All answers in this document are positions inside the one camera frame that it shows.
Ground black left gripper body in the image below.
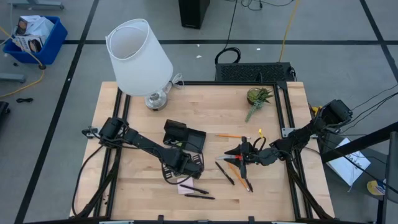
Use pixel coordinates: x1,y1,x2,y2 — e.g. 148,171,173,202
161,148,205,181

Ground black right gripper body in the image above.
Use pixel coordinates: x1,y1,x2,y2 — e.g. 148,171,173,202
239,136,261,180

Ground pale pink sticky note pad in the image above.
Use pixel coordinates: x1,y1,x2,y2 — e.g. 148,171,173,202
176,177,195,195

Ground black mesh desk organizer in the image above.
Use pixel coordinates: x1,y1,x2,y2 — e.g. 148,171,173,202
162,119,207,154

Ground potted succulent plant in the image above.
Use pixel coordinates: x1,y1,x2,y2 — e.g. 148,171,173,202
244,86,274,123

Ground black mesh top computer case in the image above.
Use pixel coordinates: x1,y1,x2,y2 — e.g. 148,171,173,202
215,62,296,83

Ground white paper booklet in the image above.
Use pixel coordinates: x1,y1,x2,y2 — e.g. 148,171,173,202
326,137,372,187

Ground white shade silver table lamp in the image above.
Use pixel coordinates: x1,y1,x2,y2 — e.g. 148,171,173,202
104,17,174,111

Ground black desk beam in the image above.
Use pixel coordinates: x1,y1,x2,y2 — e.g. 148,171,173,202
320,121,398,164

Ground black computer tower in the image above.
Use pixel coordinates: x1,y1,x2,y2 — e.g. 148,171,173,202
178,0,211,30

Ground blue plastic bin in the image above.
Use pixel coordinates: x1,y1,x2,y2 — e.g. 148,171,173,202
2,15,68,65

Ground grey table foot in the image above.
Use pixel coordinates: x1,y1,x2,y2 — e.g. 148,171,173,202
0,73,26,83
7,0,65,10

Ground white printed carton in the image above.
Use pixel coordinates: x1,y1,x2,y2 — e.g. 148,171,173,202
15,14,55,38
12,34,44,53

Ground silver frame bracket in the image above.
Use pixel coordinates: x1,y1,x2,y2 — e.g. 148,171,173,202
281,127,296,139

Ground black aluminium table frame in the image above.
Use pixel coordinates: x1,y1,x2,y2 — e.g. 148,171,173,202
70,80,335,224

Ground clear lamp cable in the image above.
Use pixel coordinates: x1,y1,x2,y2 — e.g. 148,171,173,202
163,73,185,94

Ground coiled black cable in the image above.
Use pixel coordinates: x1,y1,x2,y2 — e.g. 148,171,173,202
214,0,242,65

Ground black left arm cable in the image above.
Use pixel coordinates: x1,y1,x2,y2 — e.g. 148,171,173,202
71,144,106,217

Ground yellow hanging cord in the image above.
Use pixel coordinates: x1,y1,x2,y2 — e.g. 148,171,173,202
278,0,301,62

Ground black floor cables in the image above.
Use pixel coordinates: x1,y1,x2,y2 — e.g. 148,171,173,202
338,83,398,134

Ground yellow floor cable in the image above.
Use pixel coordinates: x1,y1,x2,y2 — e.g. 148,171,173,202
0,26,46,99

